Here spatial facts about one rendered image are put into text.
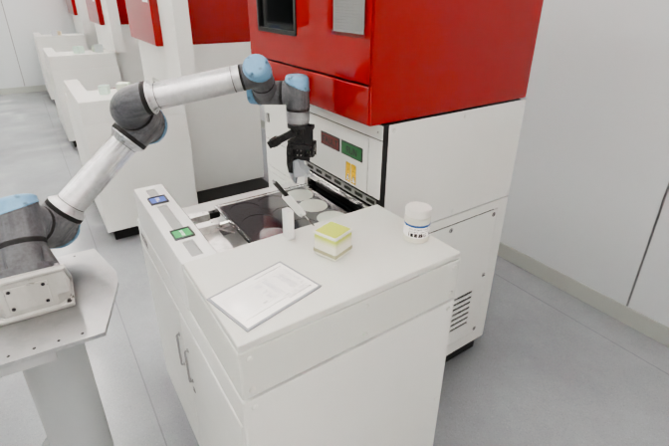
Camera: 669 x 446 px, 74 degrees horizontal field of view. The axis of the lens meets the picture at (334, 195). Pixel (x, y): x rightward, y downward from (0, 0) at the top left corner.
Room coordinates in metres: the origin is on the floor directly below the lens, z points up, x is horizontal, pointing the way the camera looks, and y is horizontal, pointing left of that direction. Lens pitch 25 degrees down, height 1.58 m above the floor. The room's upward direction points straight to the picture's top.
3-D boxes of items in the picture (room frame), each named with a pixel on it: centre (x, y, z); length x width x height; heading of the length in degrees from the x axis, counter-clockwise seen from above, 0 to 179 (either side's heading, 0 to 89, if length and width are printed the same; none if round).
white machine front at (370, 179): (1.63, 0.08, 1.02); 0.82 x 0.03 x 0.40; 34
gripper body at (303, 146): (1.41, 0.11, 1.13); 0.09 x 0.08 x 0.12; 74
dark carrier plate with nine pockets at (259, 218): (1.34, 0.16, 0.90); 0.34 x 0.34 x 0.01; 34
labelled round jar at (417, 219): (1.07, -0.23, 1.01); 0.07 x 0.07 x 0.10
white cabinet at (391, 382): (1.22, 0.20, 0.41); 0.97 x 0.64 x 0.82; 34
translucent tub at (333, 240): (0.99, 0.00, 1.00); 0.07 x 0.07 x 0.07; 52
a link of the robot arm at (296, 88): (1.42, 0.12, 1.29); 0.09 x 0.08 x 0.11; 89
